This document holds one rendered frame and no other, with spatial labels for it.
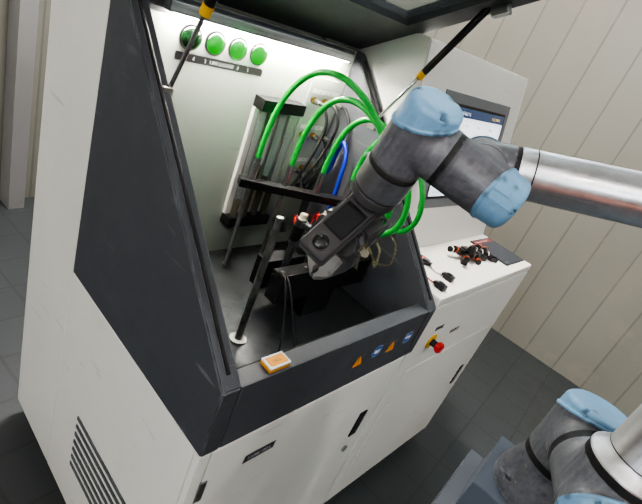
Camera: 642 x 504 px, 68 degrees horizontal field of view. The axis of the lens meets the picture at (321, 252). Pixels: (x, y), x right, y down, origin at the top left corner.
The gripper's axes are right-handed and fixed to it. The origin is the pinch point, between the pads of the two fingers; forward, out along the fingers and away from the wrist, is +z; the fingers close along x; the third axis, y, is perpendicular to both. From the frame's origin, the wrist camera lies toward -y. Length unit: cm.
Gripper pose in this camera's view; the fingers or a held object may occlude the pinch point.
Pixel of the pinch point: (312, 274)
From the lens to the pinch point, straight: 80.0
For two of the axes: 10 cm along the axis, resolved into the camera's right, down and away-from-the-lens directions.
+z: -4.0, 6.0, 6.9
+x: -6.5, -7.2, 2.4
